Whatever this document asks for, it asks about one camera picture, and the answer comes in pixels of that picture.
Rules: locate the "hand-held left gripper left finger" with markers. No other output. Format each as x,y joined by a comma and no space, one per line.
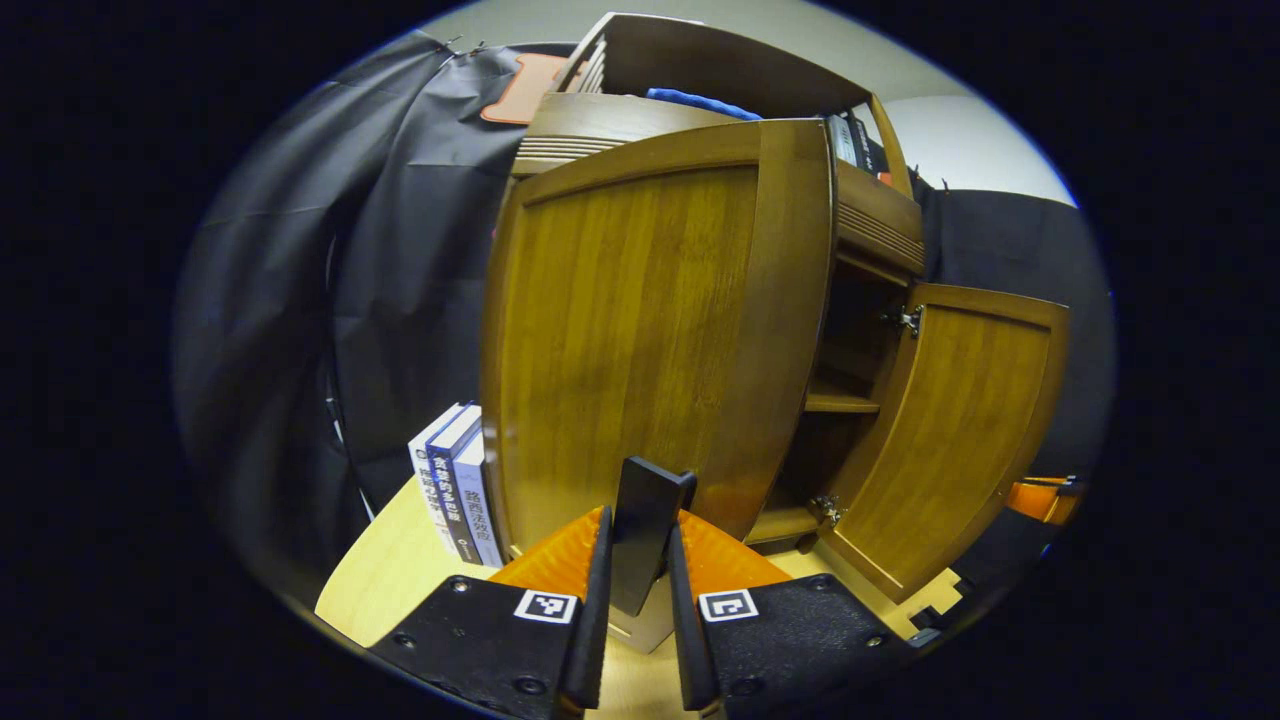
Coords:
590,640

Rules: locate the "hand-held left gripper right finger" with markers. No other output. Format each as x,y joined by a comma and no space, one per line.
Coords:
690,640

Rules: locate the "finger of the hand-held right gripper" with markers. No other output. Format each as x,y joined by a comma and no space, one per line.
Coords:
1035,500

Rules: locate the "wooden cabinet door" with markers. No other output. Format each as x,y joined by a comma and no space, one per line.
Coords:
620,330
950,430

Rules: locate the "wooden double-door shoe cabinet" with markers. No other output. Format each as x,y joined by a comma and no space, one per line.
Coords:
690,60

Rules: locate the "light grey spine book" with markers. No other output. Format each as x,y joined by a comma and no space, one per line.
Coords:
480,510

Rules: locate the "dark blue spine book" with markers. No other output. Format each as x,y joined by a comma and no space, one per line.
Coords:
455,490

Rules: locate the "white spine book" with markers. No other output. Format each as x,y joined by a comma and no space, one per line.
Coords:
430,470

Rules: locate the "black spine book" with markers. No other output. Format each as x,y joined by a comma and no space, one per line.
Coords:
870,150

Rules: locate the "black backdrop cloth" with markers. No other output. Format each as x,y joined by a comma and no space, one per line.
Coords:
300,300

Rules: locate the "blue folded towel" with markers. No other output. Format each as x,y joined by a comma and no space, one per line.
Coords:
690,100

